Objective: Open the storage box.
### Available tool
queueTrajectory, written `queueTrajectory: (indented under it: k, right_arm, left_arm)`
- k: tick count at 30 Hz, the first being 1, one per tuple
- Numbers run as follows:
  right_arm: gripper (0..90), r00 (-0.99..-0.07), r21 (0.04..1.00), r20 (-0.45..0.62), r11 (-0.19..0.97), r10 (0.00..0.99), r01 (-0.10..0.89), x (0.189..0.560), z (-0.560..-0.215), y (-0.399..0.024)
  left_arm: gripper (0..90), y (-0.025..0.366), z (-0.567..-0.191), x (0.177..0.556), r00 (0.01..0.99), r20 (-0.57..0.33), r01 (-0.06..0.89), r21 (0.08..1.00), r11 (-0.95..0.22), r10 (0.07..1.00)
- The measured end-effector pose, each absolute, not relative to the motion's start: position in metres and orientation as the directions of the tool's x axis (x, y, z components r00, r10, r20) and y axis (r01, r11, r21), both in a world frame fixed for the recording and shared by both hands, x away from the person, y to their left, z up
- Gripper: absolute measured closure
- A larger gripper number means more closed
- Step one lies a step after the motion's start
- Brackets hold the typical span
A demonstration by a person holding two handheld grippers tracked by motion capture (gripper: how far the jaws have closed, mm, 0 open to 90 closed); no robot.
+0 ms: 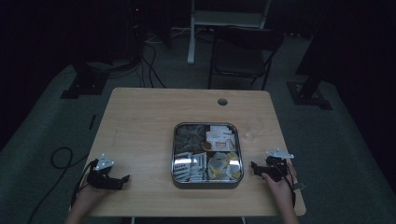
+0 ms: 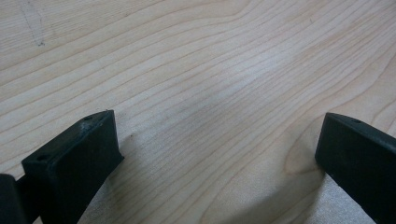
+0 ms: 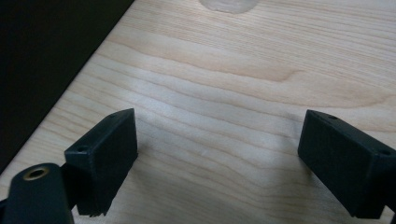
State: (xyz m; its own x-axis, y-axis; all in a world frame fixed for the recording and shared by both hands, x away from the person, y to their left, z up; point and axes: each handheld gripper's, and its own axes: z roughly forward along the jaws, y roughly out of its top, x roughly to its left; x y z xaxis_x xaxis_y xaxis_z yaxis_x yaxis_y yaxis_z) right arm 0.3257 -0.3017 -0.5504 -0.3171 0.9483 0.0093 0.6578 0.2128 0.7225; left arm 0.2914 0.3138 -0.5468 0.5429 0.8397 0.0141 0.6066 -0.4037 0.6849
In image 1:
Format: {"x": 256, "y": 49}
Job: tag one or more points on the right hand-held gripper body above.
{"x": 277, "y": 165}

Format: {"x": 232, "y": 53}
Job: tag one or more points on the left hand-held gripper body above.
{"x": 100, "y": 180}

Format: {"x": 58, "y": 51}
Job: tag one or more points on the square metal tray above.
{"x": 206, "y": 155}

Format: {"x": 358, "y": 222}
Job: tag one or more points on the small black floor strip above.
{"x": 92, "y": 122}

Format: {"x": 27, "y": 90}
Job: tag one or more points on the black folding chair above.
{"x": 246, "y": 53}

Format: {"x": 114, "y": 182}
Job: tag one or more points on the pile of yellow white tea bags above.
{"x": 224, "y": 166}

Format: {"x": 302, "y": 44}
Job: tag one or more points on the black stand base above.
{"x": 85, "y": 84}
{"x": 308, "y": 95}

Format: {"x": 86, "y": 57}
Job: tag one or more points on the pile of dark tea sachets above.
{"x": 189, "y": 137}

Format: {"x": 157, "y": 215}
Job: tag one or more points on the pile of white paper sachets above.
{"x": 221, "y": 137}

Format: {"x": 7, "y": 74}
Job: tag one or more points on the white desk frame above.
{"x": 224, "y": 18}

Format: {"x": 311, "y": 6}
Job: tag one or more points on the person's left hand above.
{"x": 88, "y": 196}

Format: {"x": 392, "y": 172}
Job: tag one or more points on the pile of striped white packets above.
{"x": 190, "y": 166}

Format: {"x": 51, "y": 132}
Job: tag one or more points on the person's right hand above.
{"x": 281, "y": 189}

